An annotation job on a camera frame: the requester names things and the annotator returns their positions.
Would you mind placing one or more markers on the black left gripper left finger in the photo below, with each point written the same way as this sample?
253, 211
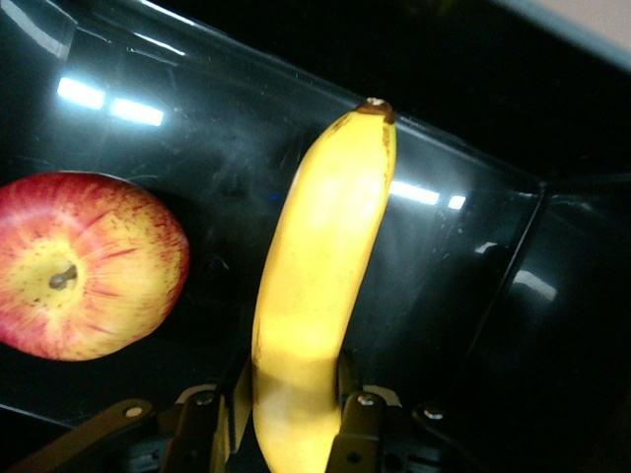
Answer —
197, 424

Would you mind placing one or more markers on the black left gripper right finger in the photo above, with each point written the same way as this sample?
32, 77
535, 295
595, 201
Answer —
362, 428

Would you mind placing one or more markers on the black rectangular plastic box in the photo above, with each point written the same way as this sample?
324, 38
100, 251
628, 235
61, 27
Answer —
468, 295

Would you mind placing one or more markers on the yellow banana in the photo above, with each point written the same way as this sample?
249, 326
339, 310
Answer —
320, 256

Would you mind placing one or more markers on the red yellow apple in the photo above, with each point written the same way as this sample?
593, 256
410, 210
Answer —
84, 266

